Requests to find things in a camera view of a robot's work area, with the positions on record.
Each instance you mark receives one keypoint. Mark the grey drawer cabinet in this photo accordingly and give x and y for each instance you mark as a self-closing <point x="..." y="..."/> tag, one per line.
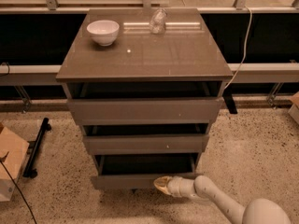
<point x="182" y="62"/>

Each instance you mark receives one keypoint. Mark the cardboard box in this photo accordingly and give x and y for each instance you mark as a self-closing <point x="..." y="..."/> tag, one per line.
<point x="13" y="150"/>

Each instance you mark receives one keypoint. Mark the box at right edge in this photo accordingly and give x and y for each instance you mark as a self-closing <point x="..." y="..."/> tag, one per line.
<point x="294" y="110"/>

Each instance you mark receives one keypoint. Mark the black post behind cabinet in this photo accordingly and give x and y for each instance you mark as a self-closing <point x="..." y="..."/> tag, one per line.
<point x="229" y="101"/>

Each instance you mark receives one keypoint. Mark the grey drawer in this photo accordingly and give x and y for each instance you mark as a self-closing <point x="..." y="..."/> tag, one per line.
<point x="138" y="171"/>
<point x="146" y="139"/>
<point x="144" y="111"/>

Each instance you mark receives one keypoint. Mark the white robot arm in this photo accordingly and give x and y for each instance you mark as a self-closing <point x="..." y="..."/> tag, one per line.
<point x="202" y="188"/>

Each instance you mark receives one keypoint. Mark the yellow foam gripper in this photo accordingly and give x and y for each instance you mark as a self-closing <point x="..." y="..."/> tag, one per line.
<point x="177" y="186"/>

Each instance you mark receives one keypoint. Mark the white ceramic bowl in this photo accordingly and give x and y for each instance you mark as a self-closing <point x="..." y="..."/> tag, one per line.
<point x="103" y="32"/>

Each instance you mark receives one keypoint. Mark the window rail shelf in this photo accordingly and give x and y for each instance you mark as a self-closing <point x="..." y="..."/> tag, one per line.
<point x="45" y="75"/>

